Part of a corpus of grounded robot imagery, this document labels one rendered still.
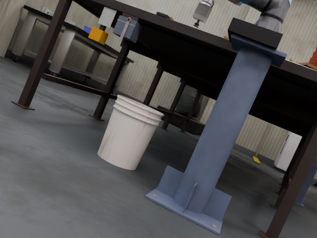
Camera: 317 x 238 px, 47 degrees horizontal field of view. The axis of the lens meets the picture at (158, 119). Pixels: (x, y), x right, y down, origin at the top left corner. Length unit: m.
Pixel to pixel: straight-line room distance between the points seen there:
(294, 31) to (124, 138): 6.79
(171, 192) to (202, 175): 0.21
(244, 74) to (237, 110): 0.17
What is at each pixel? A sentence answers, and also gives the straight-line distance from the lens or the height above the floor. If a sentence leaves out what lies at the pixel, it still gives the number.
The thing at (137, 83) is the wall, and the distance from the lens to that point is 8.56.
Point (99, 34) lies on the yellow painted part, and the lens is 2.44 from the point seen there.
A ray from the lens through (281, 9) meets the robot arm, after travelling 1.89.
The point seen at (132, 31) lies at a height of 0.76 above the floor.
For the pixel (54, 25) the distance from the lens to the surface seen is 2.69.
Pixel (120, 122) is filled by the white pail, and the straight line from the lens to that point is 2.05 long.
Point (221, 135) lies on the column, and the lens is 1.76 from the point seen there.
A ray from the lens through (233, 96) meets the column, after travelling 1.77.
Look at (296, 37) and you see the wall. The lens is 8.45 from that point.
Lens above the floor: 0.48
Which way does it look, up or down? 4 degrees down
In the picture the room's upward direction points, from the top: 24 degrees clockwise
